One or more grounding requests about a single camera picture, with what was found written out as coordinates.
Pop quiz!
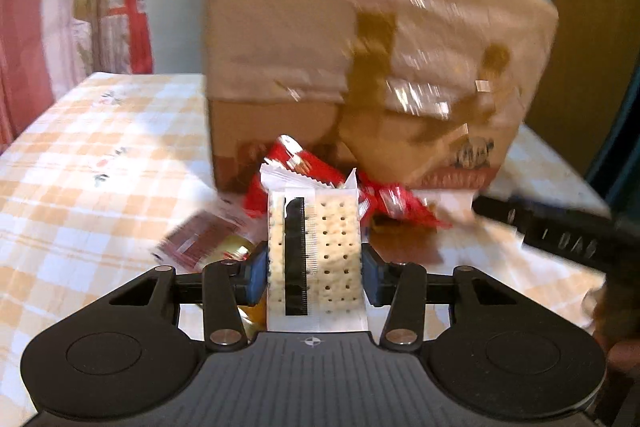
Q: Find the cardboard box with plastic liner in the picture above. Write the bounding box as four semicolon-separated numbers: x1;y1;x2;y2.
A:
202;0;560;204

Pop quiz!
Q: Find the person's right hand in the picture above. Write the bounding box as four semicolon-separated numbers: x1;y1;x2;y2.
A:
594;276;640;374

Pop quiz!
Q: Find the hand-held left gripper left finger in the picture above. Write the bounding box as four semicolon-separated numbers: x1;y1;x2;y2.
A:
107;242;269;354

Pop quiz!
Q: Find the wooden door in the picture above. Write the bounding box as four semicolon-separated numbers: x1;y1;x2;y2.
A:
524;0;634;168

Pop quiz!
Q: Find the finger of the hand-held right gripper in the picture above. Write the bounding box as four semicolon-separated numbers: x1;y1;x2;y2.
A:
472;195;532;249

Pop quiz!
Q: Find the clear cracker packet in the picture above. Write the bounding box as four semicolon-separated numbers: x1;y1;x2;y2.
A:
259;166;371;336

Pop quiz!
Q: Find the printed backdrop cloth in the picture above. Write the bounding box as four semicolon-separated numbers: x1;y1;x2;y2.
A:
0;0;157;154

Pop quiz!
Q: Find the dark red snack packet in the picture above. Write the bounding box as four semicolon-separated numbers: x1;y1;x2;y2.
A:
152;209;251;271

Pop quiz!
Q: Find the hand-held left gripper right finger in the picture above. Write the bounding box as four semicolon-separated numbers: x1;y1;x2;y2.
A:
360;244;522;354

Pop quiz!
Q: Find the checked tablecloth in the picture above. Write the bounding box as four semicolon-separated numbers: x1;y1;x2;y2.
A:
0;71;617;360

